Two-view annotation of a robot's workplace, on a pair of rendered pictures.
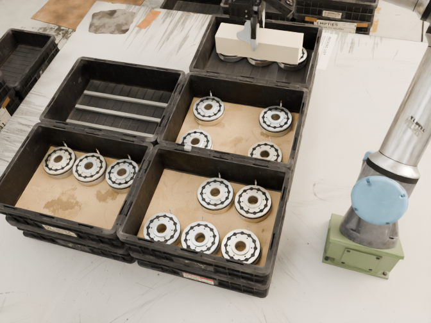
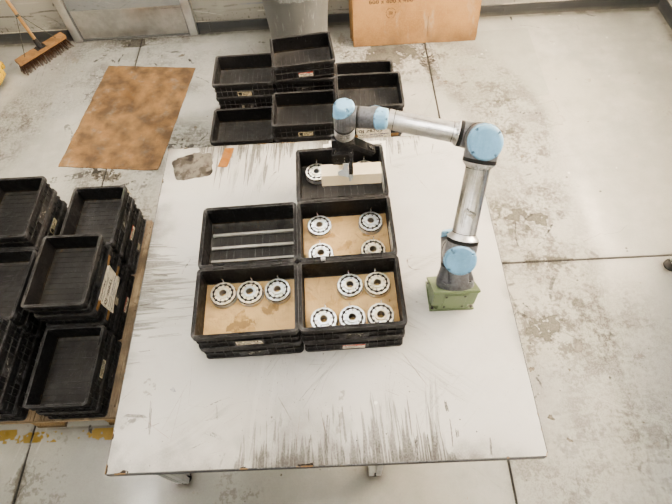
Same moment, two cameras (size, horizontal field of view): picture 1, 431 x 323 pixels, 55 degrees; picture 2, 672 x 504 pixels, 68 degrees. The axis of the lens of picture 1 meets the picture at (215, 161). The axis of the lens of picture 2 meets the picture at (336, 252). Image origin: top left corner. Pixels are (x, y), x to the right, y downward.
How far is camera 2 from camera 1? 0.89 m
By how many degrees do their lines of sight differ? 13
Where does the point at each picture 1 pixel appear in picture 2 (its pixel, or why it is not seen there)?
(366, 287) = (462, 318)
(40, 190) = (216, 319)
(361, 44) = (405, 144)
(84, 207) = (257, 321)
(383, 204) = (464, 261)
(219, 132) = (332, 241)
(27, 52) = (98, 206)
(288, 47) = (374, 174)
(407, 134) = (467, 219)
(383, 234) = (465, 280)
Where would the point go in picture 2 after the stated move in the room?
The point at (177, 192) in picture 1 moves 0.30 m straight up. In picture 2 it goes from (321, 292) to (316, 252)
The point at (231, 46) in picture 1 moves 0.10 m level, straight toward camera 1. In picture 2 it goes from (333, 180) to (342, 198)
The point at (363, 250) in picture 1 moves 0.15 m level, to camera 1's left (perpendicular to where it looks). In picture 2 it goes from (456, 294) to (423, 310)
